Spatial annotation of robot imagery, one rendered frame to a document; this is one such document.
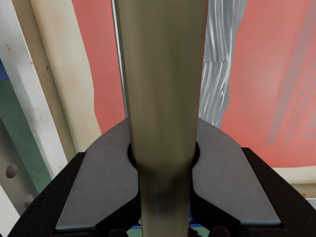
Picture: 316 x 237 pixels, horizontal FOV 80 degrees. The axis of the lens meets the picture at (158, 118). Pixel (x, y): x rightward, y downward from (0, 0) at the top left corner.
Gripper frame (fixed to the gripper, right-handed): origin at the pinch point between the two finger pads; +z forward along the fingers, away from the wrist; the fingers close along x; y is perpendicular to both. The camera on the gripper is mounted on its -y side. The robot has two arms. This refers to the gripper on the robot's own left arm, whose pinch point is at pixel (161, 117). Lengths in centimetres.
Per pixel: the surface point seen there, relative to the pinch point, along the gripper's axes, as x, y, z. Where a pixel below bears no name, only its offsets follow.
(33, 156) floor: -104, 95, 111
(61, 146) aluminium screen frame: -15.2, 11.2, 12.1
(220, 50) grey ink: 8.2, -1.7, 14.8
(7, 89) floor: -101, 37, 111
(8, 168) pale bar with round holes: -23.3, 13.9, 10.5
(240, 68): 11.6, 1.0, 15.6
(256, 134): 16.7, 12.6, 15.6
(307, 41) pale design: 20.1, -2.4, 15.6
